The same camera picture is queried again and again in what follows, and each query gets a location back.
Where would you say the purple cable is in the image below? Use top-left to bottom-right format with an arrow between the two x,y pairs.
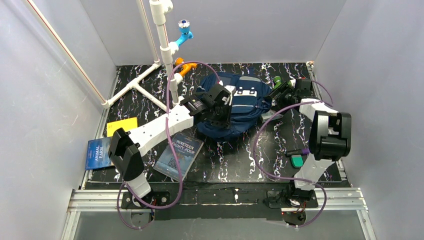
115,60 -> 222,231
252,79 -> 335,229

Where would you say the yellow book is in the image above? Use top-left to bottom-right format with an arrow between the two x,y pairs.
106,117 -> 138,137

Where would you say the white PVC pipe stand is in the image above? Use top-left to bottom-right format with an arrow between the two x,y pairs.
102,0 -> 179,111

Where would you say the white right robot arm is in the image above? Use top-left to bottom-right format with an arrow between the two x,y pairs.
266,76 -> 352,201

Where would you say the Nineteen Eighty-Four book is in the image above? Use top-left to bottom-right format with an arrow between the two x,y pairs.
153,132 -> 204,181

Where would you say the navy blue student backpack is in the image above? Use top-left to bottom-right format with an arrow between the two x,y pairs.
196,72 -> 272,142

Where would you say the Animal Farm book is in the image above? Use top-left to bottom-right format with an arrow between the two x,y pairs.
85,137 -> 114,170

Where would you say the blue tap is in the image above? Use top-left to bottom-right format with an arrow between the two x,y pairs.
175,19 -> 194,47

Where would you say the green tap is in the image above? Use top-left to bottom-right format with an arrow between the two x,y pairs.
273,75 -> 292,90

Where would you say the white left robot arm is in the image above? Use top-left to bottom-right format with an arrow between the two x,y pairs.
108,83 -> 236,198

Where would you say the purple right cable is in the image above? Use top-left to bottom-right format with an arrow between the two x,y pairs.
252,79 -> 335,229

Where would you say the purple black marker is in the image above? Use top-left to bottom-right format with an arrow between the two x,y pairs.
285,148 -> 310,157

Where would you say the green eraser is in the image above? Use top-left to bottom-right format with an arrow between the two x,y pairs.
290,154 -> 304,168

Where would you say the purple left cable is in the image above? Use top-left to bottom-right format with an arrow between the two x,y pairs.
115,60 -> 222,231

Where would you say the orange tap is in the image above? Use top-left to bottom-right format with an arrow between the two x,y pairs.
175,57 -> 198,77

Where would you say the small card box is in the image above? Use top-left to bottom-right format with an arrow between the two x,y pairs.
260,109 -> 275,123

